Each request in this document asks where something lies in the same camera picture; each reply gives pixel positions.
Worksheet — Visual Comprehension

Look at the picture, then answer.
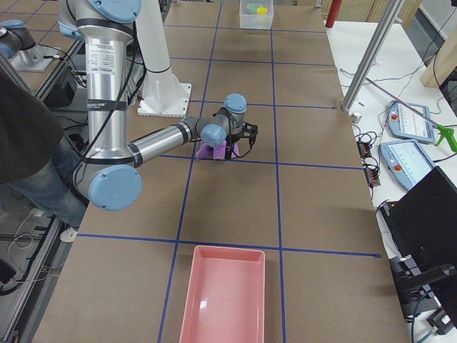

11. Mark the small silver weight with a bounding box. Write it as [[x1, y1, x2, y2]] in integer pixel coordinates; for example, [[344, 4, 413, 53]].
[[351, 111, 362, 124]]

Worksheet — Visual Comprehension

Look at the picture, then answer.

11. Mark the pink plastic tray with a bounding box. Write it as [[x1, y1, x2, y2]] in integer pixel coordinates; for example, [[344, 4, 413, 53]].
[[179, 245, 266, 342]]

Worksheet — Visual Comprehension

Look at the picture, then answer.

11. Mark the aluminium frame post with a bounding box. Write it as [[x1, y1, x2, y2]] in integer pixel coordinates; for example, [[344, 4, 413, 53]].
[[341, 0, 404, 112]]

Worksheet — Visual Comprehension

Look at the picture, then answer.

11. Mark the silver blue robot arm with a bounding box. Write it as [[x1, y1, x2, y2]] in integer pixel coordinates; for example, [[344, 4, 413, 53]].
[[59, 1, 258, 211]]

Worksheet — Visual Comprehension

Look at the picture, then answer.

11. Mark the purple cloth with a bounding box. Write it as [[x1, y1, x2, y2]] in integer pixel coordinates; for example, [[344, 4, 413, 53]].
[[196, 141, 227, 160]]

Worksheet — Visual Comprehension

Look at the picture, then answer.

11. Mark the teach pendant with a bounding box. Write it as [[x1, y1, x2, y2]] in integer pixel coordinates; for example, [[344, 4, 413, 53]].
[[388, 101, 435, 144], [379, 139, 436, 191]]

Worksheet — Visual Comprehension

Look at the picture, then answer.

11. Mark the green handled reacher grabber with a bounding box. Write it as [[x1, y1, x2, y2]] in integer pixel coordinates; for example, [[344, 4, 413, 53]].
[[365, 77, 457, 153]]

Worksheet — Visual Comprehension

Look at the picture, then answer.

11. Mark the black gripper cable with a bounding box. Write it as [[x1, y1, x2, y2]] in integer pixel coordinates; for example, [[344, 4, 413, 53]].
[[233, 141, 255, 159]]

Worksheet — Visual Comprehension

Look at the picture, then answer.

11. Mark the yellow plastic cup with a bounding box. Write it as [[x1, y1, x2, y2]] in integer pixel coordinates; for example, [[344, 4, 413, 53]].
[[256, 7, 268, 15]]

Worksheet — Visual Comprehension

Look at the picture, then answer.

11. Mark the red cylinder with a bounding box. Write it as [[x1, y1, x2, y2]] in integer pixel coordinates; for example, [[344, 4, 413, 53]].
[[326, 0, 342, 29]]

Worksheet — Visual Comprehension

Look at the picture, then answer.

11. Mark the far teach pendant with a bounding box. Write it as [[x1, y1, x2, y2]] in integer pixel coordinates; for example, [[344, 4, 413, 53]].
[[388, 101, 435, 144]]

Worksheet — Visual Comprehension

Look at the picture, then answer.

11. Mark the clear plastic box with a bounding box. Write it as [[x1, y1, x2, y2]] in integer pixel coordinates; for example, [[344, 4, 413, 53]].
[[239, 0, 274, 29]]

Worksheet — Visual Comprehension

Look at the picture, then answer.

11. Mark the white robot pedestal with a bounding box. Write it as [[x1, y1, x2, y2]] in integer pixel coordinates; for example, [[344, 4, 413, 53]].
[[134, 1, 191, 118]]

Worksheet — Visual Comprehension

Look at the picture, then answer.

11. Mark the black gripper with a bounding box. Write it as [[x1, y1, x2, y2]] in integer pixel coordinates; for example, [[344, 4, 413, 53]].
[[224, 122, 258, 159]]

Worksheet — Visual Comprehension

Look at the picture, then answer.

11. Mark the person in dark shirt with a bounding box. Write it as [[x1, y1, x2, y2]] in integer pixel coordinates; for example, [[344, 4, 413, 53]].
[[1, 72, 86, 243]]

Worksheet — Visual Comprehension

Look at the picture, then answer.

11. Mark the near teach pendant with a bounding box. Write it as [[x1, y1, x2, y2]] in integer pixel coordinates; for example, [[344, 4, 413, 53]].
[[379, 139, 436, 191]]

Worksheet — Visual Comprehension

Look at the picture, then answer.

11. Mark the mint green bowl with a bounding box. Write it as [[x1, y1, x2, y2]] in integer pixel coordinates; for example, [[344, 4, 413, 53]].
[[246, 2, 262, 15]]

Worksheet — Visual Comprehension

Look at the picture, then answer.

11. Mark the black monitor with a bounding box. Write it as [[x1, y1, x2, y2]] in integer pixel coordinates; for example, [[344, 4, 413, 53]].
[[381, 166, 456, 324]]

